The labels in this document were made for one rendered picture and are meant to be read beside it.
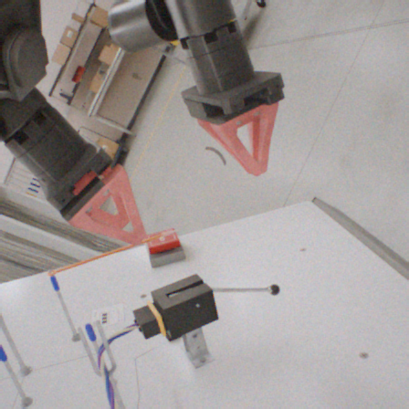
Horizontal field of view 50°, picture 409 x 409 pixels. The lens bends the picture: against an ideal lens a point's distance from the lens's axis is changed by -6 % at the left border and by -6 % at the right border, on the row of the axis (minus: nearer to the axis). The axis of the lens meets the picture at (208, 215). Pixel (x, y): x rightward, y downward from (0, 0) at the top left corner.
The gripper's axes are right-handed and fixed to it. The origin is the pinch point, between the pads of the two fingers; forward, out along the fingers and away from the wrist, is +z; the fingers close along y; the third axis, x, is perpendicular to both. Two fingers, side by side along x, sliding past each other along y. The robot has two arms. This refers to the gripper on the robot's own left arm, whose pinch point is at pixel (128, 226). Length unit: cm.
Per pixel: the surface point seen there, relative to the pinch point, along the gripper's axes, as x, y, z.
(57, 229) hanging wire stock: -20, -109, 30
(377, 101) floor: 126, -127, 102
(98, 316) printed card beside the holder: -12.2, -13.2, 12.1
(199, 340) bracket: -3.6, 3.3, 14.3
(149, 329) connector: -6.0, 3.8, 7.9
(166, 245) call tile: 1.7, -19.8, 15.6
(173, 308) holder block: -2.6, 4.5, 7.8
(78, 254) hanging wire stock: -16, -72, 27
